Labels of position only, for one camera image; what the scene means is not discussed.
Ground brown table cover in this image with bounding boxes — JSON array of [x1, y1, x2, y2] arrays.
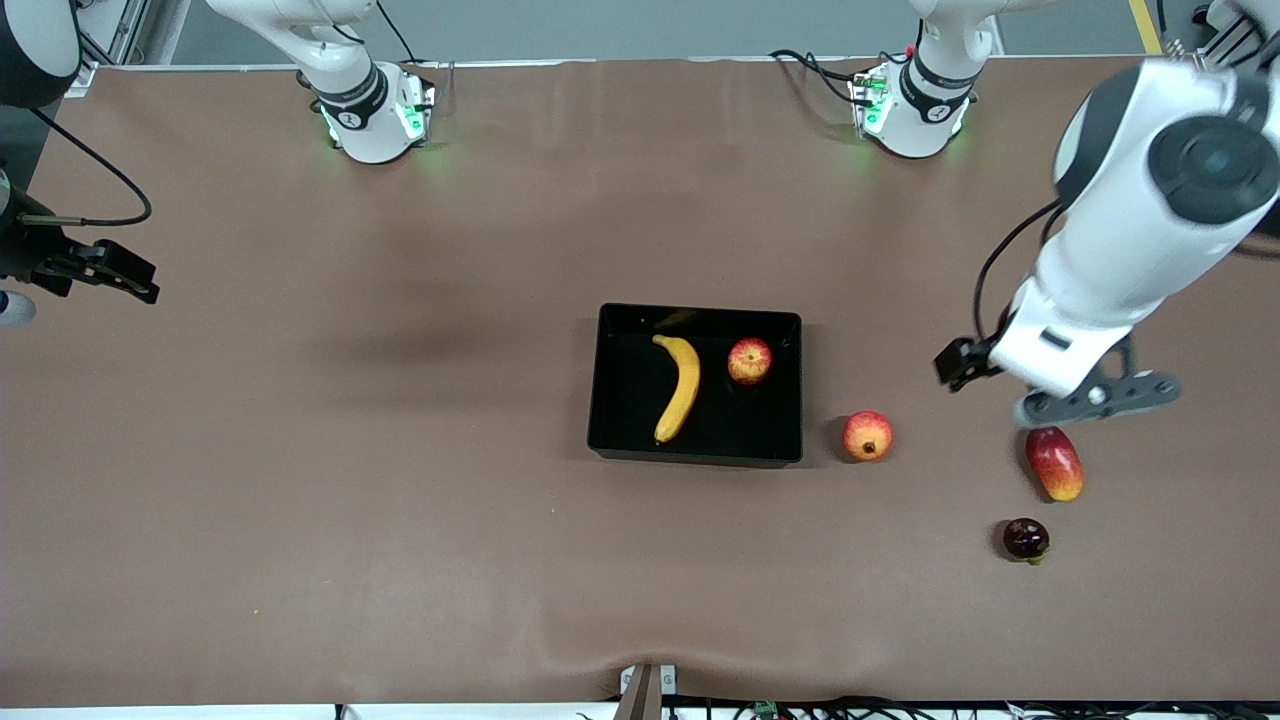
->
[[0, 58, 1280, 707]]

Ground yellow banana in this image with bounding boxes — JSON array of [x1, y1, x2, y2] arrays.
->
[[652, 334, 702, 445]]

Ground black plastic box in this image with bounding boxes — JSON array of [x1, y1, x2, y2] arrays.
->
[[586, 303, 804, 469]]

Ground red yellow apple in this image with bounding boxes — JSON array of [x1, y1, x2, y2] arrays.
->
[[727, 338, 774, 387]]

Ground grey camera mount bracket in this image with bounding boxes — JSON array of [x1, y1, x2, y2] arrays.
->
[[618, 663, 678, 720]]

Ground red yellow mango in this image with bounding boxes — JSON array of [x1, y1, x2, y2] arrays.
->
[[1025, 425, 1085, 503]]

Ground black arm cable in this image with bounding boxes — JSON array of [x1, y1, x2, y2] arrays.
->
[[20, 105, 153, 226], [975, 200, 1061, 341]]

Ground aluminium frame with cables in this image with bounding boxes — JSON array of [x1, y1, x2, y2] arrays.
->
[[1160, 0, 1280, 61]]

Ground dark purple mangosteen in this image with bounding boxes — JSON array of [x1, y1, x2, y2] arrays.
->
[[1003, 517, 1051, 566]]

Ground black base cable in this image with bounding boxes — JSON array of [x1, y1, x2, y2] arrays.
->
[[768, 48, 881, 106], [375, 0, 423, 66]]

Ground black left base cable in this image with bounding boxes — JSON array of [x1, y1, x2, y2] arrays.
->
[[768, 48, 881, 106]]

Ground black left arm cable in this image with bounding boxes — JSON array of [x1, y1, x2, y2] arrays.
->
[[975, 200, 1061, 341]]

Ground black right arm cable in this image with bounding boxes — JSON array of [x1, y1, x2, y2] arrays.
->
[[20, 105, 153, 226]]

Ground aluminium frame profile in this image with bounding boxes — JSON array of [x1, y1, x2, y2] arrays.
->
[[70, 0, 151, 91]]

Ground red pomegranate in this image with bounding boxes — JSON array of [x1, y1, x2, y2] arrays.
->
[[841, 410, 895, 463]]

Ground black right base cable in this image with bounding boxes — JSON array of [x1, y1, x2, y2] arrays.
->
[[375, 0, 423, 66]]

